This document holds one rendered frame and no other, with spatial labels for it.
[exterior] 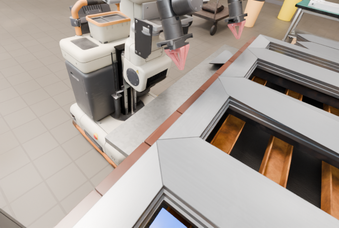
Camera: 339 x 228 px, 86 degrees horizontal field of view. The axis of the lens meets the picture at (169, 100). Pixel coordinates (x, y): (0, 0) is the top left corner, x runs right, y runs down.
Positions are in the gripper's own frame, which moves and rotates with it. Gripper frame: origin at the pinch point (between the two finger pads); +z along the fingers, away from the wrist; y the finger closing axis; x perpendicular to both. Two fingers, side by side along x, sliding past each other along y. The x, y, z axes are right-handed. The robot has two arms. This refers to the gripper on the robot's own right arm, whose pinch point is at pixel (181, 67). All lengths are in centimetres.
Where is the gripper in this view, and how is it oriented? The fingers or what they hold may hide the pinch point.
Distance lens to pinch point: 59.0
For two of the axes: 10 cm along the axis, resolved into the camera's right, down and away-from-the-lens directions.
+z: 2.4, 8.9, 3.8
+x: -7.2, -1.0, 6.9
